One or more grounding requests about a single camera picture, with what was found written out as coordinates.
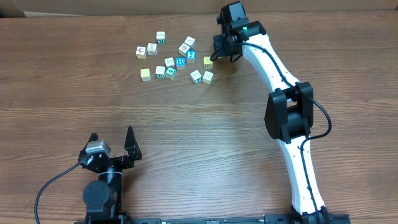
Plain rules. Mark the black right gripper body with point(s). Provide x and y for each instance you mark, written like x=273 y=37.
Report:
x=219 y=45

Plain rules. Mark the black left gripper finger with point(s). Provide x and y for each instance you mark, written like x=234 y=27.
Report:
x=93 y=137
x=130 y=144

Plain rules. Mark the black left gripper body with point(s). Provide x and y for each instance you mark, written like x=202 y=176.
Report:
x=116 y=161

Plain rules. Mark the yellow G block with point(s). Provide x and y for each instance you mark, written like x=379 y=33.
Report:
x=207 y=62

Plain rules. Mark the white block number 3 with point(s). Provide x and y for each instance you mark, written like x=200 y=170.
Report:
x=196 y=77

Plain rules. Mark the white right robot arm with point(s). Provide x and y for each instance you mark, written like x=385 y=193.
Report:
x=289 y=111

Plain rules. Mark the white block far top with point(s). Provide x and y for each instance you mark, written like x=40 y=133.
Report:
x=190 y=41

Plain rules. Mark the blue number 5 block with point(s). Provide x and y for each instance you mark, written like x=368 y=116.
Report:
x=191 y=56

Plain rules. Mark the white block shell picture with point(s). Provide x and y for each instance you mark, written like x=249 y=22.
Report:
x=183 y=49

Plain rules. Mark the blue H block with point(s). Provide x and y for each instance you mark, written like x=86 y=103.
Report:
x=180 y=63

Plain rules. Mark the white block beside H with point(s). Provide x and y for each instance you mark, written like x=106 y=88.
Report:
x=169 y=62

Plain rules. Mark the green number 4 block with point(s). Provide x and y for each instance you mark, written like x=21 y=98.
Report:
x=170 y=72

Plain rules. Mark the white block green side top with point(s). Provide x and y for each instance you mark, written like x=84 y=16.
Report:
x=160 y=37

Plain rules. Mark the white block green B side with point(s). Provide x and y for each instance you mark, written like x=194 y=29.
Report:
x=160 y=72

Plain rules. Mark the yellow top block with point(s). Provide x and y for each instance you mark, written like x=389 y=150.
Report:
x=145 y=74

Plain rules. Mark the white block leaf picture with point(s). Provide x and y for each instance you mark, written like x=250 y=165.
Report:
x=152 y=49

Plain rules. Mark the white block yellow side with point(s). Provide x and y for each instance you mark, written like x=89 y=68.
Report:
x=141 y=52

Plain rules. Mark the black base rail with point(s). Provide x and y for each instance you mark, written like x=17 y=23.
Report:
x=266 y=219

